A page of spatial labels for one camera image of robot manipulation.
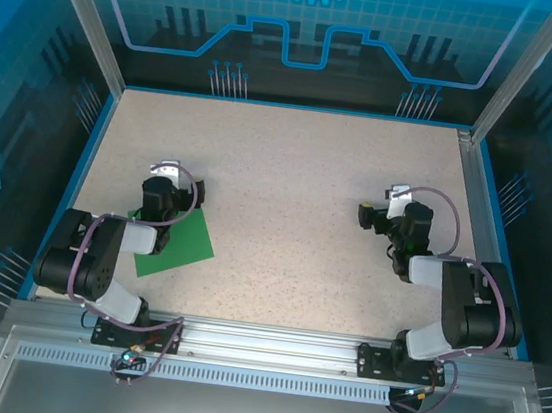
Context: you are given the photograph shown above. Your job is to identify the green paper sheet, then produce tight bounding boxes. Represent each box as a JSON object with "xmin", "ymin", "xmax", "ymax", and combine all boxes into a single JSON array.
[{"xmin": 117, "ymin": 197, "xmax": 221, "ymax": 288}]

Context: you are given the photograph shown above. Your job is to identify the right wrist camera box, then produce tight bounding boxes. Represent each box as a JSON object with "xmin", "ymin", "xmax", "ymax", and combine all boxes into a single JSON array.
[{"xmin": 380, "ymin": 181, "xmax": 417, "ymax": 223}]

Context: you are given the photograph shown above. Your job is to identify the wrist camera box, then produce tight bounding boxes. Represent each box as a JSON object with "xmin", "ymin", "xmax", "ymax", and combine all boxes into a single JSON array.
[
  {"xmin": 380, "ymin": 181, "xmax": 417, "ymax": 223},
  {"xmin": 147, "ymin": 156, "xmax": 186, "ymax": 190}
]

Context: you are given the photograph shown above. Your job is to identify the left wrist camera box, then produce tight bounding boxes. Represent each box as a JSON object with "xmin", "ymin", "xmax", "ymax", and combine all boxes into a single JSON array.
[{"xmin": 147, "ymin": 156, "xmax": 186, "ymax": 190}]

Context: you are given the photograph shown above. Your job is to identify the aluminium side rail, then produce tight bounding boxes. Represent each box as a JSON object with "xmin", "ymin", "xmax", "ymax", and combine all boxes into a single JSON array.
[{"xmin": 432, "ymin": 129, "xmax": 540, "ymax": 358}]

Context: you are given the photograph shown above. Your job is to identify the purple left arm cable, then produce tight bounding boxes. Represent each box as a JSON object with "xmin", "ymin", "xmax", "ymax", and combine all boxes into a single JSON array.
[{"xmin": 55, "ymin": 151, "xmax": 206, "ymax": 392}]

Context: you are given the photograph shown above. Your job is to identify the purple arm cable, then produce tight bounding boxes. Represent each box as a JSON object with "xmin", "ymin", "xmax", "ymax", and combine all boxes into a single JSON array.
[
  {"xmin": 364, "ymin": 183, "xmax": 523, "ymax": 413},
  {"xmin": 55, "ymin": 151, "xmax": 206, "ymax": 392}
]

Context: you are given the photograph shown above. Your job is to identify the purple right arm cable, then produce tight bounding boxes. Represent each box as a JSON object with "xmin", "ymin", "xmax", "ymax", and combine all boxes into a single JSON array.
[{"xmin": 364, "ymin": 183, "xmax": 523, "ymax": 413}]

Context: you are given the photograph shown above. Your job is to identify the blue table border frame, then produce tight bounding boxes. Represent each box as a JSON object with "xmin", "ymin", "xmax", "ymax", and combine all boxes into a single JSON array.
[{"xmin": 16, "ymin": 70, "xmax": 552, "ymax": 364}]

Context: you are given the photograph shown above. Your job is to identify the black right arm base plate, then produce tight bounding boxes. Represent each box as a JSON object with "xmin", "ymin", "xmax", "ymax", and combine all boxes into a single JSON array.
[{"xmin": 354, "ymin": 341, "xmax": 451, "ymax": 389}]

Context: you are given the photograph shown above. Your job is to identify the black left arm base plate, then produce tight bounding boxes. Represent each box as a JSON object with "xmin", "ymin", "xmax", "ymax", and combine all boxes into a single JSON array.
[{"xmin": 90, "ymin": 311, "xmax": 186, "ymax": 356}]

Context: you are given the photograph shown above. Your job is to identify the cable connector with green light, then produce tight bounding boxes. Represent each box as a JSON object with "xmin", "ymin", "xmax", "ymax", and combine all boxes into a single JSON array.
[
  {"xmin": 115, "ymin": 341, "xmax": 148, "ymax": 372},
  {"xmin": 400, "ymin": 381, "xmax": 438, "ymax": 404}
]

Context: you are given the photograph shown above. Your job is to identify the aluminium mounting rail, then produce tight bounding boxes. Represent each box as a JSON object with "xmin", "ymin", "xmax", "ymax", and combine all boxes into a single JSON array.
[{"xmin": 2, "ymin": 292, "xmax": 541, "ymax": 400}]

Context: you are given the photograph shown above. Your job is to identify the aluminium frame post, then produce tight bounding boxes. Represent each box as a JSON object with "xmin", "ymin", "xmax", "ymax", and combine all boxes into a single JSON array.
[
  {"xmin": 468, "ymin": 0, "xmax": 552, "ymax": 154},
  {"xmin": 24, "ymin": 0, "xmax": 137, "ymax": 98}
]

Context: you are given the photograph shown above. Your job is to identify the slotted metal cable duct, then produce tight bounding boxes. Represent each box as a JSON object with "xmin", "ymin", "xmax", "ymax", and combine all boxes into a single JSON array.
[{"xmin": 12, "ymin": 341, "xmax": 414, "ymax": 410}]

